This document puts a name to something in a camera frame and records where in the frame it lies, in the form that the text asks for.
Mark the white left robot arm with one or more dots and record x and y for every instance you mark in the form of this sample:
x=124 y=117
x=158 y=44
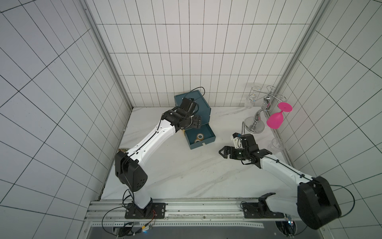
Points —
x=129 y=166

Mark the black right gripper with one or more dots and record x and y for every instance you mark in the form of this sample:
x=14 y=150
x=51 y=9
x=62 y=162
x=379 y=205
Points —
x=236 y=152

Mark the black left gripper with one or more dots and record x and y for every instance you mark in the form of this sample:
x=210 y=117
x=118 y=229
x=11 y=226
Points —
x=197 y=122

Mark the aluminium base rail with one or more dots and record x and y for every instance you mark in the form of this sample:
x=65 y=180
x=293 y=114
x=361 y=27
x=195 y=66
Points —
x=183 y=212

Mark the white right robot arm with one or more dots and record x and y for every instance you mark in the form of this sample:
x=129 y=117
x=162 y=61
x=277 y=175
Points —
x=313 y=200

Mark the teal drawer cabinet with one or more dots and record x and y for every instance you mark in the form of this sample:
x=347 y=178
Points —
x=200 y=132

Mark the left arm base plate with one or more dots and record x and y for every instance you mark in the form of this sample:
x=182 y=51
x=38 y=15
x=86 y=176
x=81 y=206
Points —
x=151 y=211

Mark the pink plastic goblet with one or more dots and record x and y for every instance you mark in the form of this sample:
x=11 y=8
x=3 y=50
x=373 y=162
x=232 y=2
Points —
x=276 y=119

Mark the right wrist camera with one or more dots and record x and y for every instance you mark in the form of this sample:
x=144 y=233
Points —
x=243 y=141

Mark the clear glass on table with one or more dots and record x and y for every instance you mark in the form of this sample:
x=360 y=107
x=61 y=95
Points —
x=276 y=145

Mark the chrome glass holder stand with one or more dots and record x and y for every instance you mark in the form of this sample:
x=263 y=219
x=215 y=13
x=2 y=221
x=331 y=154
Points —
x=254 y=124

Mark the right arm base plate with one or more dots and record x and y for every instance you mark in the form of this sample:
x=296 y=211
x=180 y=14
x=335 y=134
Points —
x=256 y=211

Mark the clear hanging wine glass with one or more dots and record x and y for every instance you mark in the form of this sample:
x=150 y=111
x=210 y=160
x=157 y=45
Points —
x=253 y=95

